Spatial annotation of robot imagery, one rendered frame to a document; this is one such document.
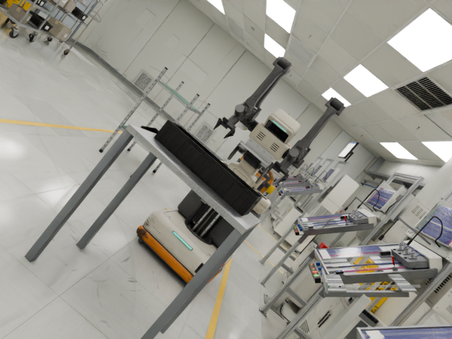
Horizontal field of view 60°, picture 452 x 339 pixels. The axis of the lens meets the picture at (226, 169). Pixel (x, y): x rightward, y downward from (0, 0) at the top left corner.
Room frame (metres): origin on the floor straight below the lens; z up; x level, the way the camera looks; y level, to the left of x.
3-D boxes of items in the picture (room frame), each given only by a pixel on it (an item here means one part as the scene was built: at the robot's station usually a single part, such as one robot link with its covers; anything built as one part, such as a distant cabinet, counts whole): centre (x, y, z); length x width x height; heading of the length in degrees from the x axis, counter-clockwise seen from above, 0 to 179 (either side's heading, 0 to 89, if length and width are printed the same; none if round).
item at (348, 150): (7.66, -1.61, 2.10); 0.58 x 0.14 x 0.41; 179
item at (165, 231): (2.98, -0.15, 0.16); 0.67 x 0.64 x 0.25; 169
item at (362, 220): (4.40, -1.50, 0.66); 1.01 x 0.73 x 1.31; 89
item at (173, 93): (4.38, 0.89, 0.55); 0.91 x 0.46 x 1.10; 179
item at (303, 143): (2.48, -0.27, 1.40); 0.11 x 0.06 x 0.43; 79
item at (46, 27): (6.82, 4.18, 0.29); 0.40 x 0.30 x 0.14; 179
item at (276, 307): (3.69, -1.20, 0.39); 0.24 x 0.24 x 0.78; 89
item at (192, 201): (3.07, -0.17, 0.59); 0.55 x 0.34 x 0.83; 79
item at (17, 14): (5.88, 3.91, 0.30); 0.30 x 0.23 x 0.18; 17
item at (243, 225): (1.87, 0.07, 0.40); 0.70 x 0.45 x 0.80; 78
